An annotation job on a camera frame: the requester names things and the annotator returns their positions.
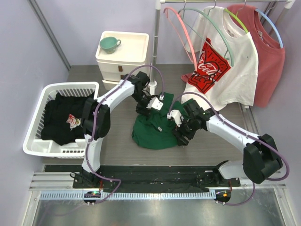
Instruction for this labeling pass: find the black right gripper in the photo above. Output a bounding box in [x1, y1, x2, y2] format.
[171, 116, 198, 146]

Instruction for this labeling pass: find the green t-shirt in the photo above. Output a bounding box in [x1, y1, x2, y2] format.
[131, 91, 191, 150]

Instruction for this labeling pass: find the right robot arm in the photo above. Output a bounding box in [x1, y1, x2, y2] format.
[167, 100, 283, 186]

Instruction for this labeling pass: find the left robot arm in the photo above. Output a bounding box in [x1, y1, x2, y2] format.
[74, 71, 154, 188]

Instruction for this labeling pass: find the black t-shirt in basket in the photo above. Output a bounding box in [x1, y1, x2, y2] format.
[41, 93, 94, 145]

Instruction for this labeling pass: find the white graphic t-shirt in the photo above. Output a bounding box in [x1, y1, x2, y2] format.
[182, 6, 259, 111]

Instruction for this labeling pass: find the pink hanger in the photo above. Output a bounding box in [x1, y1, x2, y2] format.
[163, 7, 198, 71]

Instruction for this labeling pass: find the mint green hanger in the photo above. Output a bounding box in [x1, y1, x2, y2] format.
[176, 7, 235, 67]

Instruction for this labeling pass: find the red t-shirt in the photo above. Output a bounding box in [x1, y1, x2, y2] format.
[227, 4, 285, 108]

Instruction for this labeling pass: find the lime green hanger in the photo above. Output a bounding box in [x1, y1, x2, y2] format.
[223, 8, 249, 33]

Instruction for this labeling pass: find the blue hanger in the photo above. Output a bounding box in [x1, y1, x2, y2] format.
[255, 8, 284, 48]

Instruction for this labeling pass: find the white drawer unit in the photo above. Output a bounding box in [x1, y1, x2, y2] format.
[95, 31, 151, 90]

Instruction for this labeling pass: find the teal cup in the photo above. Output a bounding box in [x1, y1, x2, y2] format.
[99, 36, 121, 54]

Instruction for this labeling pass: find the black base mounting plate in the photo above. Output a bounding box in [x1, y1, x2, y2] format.
[70, 165, 240, 194]

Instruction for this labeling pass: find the white laundry basket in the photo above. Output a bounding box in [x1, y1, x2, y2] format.
[23, 81, 99, 159]

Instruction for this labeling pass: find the metal clothes rack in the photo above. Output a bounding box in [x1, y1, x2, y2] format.
[147, 0, 296, 95]

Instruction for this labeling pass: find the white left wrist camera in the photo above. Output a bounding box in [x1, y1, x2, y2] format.
[146, 95, 164, 111]

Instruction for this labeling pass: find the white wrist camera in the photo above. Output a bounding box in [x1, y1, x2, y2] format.
[167, 110, 184, 127]
[146, 95, 164, 111]

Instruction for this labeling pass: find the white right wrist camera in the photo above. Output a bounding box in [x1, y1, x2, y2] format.
[167, 110, 184, 127]

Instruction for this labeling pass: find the perforated white cable duct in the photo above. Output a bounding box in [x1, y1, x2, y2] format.
[40, 190, 216, 201]

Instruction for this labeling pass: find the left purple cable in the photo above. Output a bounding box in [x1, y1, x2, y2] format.
[84, 64, 166, 204]

